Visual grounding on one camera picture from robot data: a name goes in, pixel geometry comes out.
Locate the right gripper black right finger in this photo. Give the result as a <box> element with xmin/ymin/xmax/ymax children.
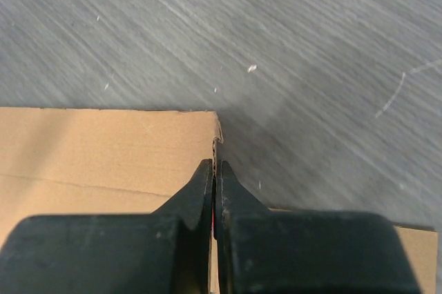
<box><xmin>214</xmin><ymin>161</ymin><xmax>421</xmax><ymax>293</ymax></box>

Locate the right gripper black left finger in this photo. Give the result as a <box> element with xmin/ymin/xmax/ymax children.
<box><xmin>1</xmin><ymin>159</ymin><xmax>213</xmax><ymax>293</ymax></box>

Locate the brown cardboard box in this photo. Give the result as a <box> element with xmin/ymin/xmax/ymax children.
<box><xmin>1</xmin><ymin>107</ymin><xmax>439</xmax><ymax>293</ymax></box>

